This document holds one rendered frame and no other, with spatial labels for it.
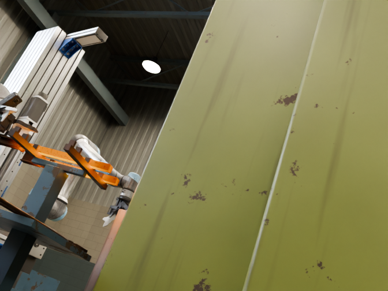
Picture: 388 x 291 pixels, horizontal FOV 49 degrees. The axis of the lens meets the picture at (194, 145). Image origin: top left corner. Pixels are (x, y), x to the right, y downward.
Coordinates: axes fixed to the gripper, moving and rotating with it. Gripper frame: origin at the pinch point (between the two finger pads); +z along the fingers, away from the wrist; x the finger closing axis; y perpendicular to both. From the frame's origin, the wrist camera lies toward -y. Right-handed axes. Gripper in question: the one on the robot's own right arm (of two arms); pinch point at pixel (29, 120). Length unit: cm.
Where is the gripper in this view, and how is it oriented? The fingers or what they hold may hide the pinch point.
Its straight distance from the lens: 167.6
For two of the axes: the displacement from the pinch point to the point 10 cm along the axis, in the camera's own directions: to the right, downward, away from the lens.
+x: -1.8, -4.7, -8.7
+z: 9.2, 2.3, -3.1
